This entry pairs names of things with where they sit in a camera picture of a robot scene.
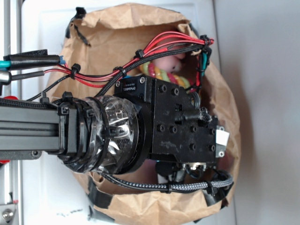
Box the aluminium frame rail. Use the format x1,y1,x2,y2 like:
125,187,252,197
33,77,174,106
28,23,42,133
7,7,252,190
0,0,23,225

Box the grey braided cable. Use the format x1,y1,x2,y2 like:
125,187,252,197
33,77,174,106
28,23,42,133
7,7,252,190
99,169,234,194

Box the brown paper-lined cardboard box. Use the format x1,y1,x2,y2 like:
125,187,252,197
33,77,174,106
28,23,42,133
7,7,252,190
61,2,241,225

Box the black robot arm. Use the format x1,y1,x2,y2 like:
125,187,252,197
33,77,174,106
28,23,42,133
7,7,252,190
0,75,229,175

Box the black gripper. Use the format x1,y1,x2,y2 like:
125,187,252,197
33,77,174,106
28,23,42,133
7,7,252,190
114,75,229,164

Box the pink plush toy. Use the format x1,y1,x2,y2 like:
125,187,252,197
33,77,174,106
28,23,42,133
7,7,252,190
152,53,186,73

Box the multicolored twisted rope toy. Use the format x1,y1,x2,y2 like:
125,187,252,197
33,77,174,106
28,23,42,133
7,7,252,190
138,61,196,93

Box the red and black wire bundle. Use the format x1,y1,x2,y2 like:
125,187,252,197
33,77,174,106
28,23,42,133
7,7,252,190
0,32,215,105

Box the metal corner bracket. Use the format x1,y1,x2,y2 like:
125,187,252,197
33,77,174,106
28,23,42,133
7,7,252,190
0,203,19,225

